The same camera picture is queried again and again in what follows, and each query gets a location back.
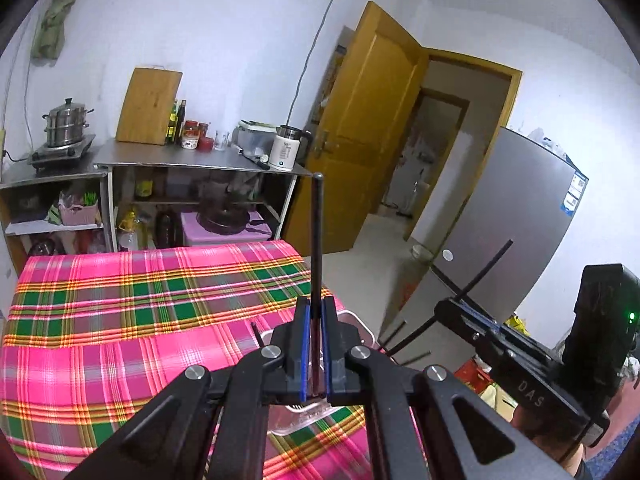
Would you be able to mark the pink storage box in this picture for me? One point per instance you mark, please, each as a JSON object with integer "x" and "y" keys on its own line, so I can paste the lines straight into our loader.
{"x": 200, "y": 237}

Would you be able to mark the tall steel counter table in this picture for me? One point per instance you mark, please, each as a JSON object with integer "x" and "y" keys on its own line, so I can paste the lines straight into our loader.
{"x": 200, "y": 157}

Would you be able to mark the dark oil bottle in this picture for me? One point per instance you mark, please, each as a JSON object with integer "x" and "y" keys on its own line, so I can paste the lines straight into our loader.
{"x": 181, "y": 120}

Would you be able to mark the person's right hand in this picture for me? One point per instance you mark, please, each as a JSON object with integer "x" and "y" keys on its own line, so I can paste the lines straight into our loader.
{"x": 550, "y": 440}

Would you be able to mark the low steel counter table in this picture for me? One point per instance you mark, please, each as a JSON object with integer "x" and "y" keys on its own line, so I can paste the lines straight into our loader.
{"x": 50, "y": 177}

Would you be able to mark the green hanging cloth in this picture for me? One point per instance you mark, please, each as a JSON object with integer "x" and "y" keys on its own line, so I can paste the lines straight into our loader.
{"x": 55, "y": 20}

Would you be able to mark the yellow wooden door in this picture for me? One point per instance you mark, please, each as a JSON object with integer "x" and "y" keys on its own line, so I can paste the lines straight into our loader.
{"x": 360, "y": 110}

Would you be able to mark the red tin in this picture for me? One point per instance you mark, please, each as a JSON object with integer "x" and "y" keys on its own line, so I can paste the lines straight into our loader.
{"x": 205, "y": 144}

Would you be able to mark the yellow bag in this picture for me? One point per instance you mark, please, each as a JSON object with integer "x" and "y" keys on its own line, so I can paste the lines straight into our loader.
{"x": 517, "y": 325}

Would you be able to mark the kitchen knife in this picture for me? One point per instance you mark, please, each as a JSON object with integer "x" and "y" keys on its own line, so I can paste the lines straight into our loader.
{"x": 260, "y": 161}

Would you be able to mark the yellow-green oil bottle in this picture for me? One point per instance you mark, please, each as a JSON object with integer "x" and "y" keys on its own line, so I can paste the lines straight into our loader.
{"x": 172, "y": 122}

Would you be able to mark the red-lid jar with label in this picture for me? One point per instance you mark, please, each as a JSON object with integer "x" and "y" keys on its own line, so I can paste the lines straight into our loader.
{"x": 190, "y": 137}

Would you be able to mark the small red-lid jar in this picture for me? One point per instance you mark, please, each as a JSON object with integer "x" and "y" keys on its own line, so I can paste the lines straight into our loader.
{"x": 204, "y": 129}

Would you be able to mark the black cooktop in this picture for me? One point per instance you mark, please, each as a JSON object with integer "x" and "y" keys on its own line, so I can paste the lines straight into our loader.
{"x": 60, "y": 155}

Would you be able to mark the silver refrigerator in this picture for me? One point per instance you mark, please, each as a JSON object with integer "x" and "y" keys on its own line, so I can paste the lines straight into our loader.
{"x": 500, "y": 210}

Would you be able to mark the clear plastic container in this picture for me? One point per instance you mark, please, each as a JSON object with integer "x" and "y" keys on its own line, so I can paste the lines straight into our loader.
{"x": 255, "y": 135}

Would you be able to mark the glass cup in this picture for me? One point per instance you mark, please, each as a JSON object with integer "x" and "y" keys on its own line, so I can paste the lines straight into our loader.
{"x": 222, "y": 142}

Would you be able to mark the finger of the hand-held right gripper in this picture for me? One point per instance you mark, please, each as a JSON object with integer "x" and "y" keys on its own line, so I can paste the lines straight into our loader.
{"x": 500, "y": 326}
{"x": 470, "y": 330}

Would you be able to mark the yellow label bottle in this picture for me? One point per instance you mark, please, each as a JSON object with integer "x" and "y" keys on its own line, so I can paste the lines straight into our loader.
{"x": 144, "y": 187}

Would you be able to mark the small pink basket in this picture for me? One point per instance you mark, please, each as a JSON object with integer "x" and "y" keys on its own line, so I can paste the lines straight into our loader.
{"x": 77, "y": 215}

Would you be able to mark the red crate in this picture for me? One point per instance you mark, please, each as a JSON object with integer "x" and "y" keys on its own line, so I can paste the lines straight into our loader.
{"x": 472, "y": 375}

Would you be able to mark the white electric kettle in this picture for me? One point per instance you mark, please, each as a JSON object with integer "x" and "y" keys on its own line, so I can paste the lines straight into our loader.
{"x": 285, "y": 152}

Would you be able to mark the dark brown jar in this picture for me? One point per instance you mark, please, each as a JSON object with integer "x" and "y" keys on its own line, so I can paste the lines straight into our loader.
{"x": 167, "y": 232}

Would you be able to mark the black wok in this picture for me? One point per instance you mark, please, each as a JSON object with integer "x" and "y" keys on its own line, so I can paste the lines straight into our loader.
{"x": 225, "y": 220}

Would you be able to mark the pink utensil basket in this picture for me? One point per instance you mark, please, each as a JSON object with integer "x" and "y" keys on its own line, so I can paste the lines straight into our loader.
{"x": 305, "y": 417}

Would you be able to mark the white bowl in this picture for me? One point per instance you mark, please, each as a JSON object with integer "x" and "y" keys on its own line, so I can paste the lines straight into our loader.
{"x": 421, "y": 254}

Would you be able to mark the steel steamer pot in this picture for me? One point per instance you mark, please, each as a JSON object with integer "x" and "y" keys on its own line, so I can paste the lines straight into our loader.
{"x": 67, "y": 125}

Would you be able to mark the wooden cutting board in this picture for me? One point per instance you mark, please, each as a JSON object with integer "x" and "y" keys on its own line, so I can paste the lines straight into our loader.
{"x": 147, "y": 107}

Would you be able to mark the pink green plaid tablecloth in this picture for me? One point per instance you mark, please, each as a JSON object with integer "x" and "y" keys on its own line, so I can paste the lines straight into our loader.
{"x": 125, "y": 335}

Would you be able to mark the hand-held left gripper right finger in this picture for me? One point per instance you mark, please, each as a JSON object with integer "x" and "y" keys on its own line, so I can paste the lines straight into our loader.
{"x": 327, "y": 345}

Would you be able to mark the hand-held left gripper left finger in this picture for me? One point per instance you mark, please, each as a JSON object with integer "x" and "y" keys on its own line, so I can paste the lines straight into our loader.
{"x": 302, "y": 340}

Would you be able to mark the wooden door frame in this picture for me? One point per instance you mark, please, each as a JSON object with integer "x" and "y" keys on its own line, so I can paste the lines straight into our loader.
{"x": 475, "y": 62}

